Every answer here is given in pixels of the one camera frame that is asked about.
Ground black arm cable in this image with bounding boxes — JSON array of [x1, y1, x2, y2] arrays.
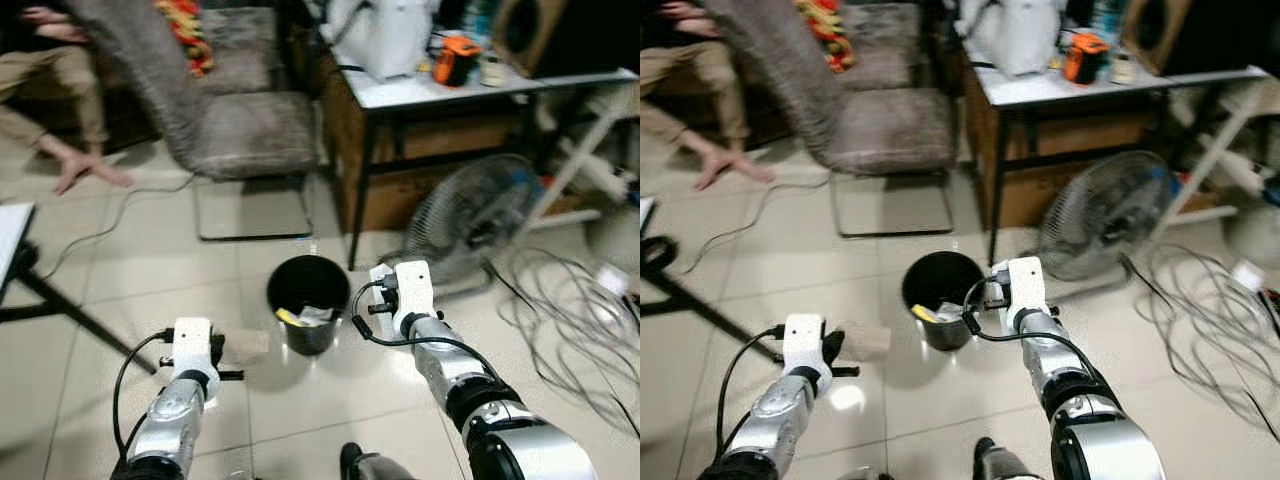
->
[[714, 325, 787, 463], [112, 330, 177, 463], [960, 275, 1093, 367], [350, 280, 483, 373]]

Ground seated person khaki trousers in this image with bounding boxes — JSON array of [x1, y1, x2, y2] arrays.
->
[[0, 0, 134, 197], [640, 0, 776, 191]]

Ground brown wooden box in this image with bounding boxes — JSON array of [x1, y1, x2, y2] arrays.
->
[[965, 70, 1183, 231], [325, 60, 563, 237]]

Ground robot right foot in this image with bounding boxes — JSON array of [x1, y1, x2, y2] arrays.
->
[[972, 437, 1051, 480], [338, 442, 421, 480]]

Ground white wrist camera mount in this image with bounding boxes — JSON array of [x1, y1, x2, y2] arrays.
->
[[385, 260, 435, 339], [172, 318, 214, 376], [1003, 256, 1050, 333], [783, 314, 827, 373]]

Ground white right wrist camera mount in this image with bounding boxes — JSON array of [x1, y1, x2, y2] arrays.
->
[[385, 260, 435, 339], [1003, 256, 1050, 333]]

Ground grey fabric chair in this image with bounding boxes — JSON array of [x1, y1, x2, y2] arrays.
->
[[705, 0, 958, 239], [65, 0, 321, 243]]

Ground white power strip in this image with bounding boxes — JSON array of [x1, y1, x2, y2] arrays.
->
[[595, 262, 633, 298], [1232, 258, 1269, 294]]

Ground grey floor cable bundle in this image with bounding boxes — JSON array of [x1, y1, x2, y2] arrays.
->
[[1120, 240, 1280, 443], [487, 245, 641, 436]]

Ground thin grey floor cable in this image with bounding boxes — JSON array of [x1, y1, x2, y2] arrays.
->
[[38, 172, 197, 283], [684, 172, 833, 277]]

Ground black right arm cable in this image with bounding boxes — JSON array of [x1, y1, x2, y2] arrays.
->
[[960, 275, 1093, 367], [350, 280, 483, 373]]

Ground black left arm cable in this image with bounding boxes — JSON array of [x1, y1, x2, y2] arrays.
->
[[112, 330, 177, 463], [714, 325, 787, 463]]

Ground wooden speaker box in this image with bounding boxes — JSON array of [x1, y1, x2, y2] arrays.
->
[[492, 0, 576, 79], [1120, 0, 1197, 73]]

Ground orange black device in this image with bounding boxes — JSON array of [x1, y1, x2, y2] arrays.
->
[[433, 34, 484, 88], [1062, 32, 1113, 85]]

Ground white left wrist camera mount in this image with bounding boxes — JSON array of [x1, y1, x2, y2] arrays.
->
[[172, 318, 214, 376], [783, 314, 827, 373]]

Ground grey floor fan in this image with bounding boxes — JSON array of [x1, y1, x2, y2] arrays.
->
[[404, 153, 546, 291], [1037, 150, 1177, 283]]

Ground white tube frame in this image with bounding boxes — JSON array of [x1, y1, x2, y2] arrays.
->
[[535, 85, 641, 233], [1150, 80, 1280, 241]]

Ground black metal table frame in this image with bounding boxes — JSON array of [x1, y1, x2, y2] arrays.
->
[[640, 235, 791, 363], [0, 243, 161, 376]]

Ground white top black leg table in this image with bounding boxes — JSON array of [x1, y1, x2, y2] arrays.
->
[[958, 60, 1273, 267], [322, 62, 641, 271]]

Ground white plastic bag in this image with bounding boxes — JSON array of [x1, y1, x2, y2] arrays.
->
[[322, 0, 441, 81], [955, 0, 1067, 78]]

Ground black rubbish bin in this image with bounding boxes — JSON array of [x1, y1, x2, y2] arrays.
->
[[266, 255, 352, 357], [901, 251, 987, 352]]

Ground red yellow colourful cloth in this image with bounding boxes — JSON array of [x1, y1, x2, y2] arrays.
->
[[795, 0, 856, 73], [155, 0, 216, 78]]

